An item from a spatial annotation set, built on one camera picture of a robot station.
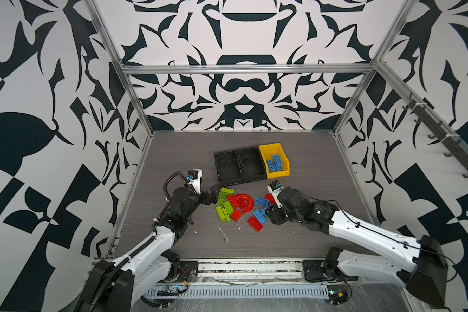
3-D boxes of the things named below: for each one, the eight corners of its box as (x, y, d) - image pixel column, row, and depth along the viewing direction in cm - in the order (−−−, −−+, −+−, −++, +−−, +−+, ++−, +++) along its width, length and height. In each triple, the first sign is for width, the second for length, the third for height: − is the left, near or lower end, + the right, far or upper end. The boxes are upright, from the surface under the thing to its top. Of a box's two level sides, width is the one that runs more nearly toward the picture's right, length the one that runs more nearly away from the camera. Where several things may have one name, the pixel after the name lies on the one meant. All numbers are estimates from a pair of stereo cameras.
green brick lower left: (223, 224, 87) (222, 222, 85) (215, 210, 92) (215, 207, 89) (230, 220, 89) (230, 218, 86) (223, 206, 93) (222, 203, 90)
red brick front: (258, 233, 85) (259, 232, 84) (247, 221, 88) (247, 220, 87) (263, 228, 87) (264, 226, 85) (252, 217, 90) (252, 215, 88)
